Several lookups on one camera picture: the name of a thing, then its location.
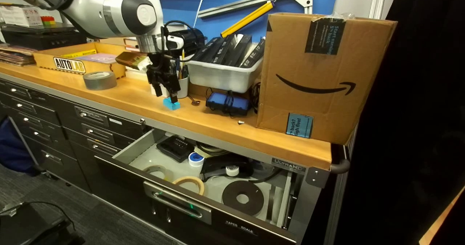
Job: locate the blue block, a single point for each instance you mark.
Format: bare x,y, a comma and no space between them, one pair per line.
169,105

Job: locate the clear tape roll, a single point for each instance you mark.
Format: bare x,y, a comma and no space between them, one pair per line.
158,170

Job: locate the blue chair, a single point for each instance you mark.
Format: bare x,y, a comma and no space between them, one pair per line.
14,147

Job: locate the yellow packet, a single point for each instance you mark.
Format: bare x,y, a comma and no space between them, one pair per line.
78,53

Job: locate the closed drawer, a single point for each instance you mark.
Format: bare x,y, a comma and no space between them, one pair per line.
83,143
47,125
69,168
120,137
123,123
32,94
40,111
54,140

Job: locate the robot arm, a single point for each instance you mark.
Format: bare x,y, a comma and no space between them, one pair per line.
109,8

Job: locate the bundle of pens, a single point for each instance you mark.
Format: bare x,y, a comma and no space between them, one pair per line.
184,68

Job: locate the black case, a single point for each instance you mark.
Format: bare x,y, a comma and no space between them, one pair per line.
175,148

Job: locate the grey duct tape roll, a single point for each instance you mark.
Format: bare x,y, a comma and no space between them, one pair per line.
100,80

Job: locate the yellow bar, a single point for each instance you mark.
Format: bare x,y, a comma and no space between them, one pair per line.
247,19

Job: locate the blue and black device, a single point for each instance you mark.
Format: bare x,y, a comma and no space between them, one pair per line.
227,102

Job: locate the wooden tray box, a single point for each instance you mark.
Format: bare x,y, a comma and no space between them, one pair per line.
94,69

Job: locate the black curtain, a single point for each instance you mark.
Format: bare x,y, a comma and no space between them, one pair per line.
407,110

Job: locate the stack of coloured blocks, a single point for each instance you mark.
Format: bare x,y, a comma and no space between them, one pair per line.
48,20

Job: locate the purple paper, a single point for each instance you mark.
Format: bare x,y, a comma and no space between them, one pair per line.
98,58

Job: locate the white box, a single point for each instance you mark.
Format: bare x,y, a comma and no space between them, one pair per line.
20,16

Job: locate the tan masking tape roll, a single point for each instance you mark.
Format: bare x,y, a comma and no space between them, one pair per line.
189,181

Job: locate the black magnetic tape roll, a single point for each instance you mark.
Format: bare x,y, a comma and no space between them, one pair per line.
232,197

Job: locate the white cup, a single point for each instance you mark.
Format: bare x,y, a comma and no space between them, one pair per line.
183,87

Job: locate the brown glossy box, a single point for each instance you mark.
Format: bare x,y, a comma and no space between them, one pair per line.
130,60

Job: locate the aluminium rail with bracket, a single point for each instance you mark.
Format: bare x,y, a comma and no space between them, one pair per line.
254,0

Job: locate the black equipment on floor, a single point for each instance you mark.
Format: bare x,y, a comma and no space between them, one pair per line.
32,227

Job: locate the black cylindrical object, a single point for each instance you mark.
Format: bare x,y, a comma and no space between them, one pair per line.
192,41

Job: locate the small metal spoon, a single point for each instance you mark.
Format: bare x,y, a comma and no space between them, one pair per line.
195,101

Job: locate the row of black boxes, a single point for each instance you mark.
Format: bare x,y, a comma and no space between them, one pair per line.
229,50

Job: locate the blue and white tape roll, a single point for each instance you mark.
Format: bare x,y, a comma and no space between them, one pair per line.
196,160

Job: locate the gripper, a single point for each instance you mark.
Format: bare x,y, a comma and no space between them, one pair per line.
161,65

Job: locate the stack of papers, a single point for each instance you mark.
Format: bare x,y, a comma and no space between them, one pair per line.
16,56

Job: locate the open drawer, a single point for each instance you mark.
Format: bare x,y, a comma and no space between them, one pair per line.
174,208

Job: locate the black tape dispenser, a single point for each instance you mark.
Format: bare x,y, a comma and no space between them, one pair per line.
218,167

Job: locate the white plastic bin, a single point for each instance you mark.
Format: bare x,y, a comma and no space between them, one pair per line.
221,77

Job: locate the cardboard box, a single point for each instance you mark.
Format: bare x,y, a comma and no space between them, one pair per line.
327,77

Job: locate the small white tape roll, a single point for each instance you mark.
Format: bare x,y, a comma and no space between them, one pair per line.
232,171

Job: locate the black printer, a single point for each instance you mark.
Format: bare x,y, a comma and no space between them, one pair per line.
43,37

